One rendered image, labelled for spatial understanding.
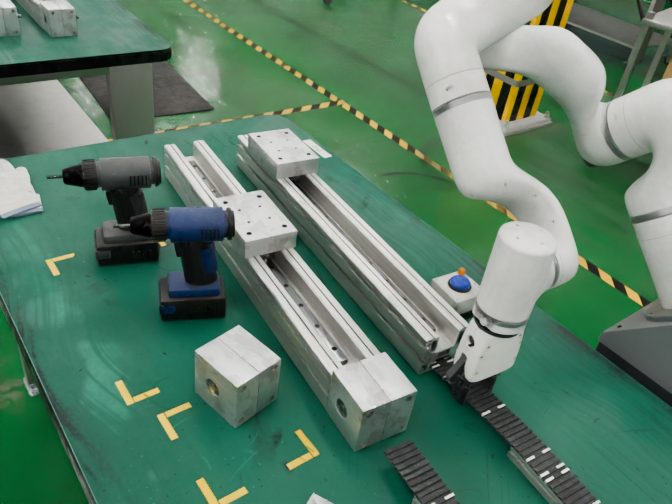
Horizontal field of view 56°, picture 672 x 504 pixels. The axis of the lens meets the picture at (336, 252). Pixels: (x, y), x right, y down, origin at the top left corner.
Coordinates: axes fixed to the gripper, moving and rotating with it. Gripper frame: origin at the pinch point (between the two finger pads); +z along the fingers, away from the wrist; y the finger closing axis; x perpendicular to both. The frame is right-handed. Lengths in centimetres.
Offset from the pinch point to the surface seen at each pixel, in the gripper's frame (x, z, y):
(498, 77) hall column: 226, 53, 234
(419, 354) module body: 9.0, -1.3, -5.1
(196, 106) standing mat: 287, 79, 58
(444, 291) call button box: 20.0, -2.6, 8.9
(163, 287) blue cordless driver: 42, -2, -40
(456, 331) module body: 8.7, -4.4, 2.1
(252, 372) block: 12.6, -6.5, -35.6
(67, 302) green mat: 50, 3, -55
